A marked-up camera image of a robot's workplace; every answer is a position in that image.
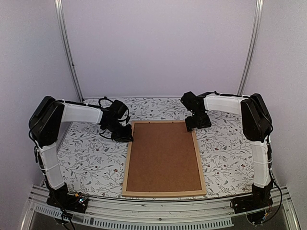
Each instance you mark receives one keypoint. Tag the brown backing board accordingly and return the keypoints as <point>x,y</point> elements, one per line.
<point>163,155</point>

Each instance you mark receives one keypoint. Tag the aluminium post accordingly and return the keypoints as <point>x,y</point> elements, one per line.
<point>251,47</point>
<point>67,48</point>

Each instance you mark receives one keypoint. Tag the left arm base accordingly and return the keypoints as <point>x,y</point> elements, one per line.
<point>77,202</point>

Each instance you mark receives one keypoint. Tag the floral tablecloth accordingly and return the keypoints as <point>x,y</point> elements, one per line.
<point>231,164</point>

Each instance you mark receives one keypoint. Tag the left aluminium post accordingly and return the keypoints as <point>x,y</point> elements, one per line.
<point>67,48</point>

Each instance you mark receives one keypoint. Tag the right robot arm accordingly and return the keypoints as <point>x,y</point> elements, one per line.
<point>256,125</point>

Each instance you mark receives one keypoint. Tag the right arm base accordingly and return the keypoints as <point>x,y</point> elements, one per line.
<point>250,203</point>

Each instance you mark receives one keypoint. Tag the wooden picture frame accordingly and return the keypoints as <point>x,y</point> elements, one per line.
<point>127,191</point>

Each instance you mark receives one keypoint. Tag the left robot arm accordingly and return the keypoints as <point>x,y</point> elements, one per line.
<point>44,127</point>

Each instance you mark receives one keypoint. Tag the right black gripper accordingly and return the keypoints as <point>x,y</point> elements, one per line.
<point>205,123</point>

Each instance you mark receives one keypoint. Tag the right aluminium post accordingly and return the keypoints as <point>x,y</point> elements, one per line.
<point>251,47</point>

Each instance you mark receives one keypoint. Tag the front aluminium rail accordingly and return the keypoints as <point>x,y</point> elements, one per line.
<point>128,214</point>

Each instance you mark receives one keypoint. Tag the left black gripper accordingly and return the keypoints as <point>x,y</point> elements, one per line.
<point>126,138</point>

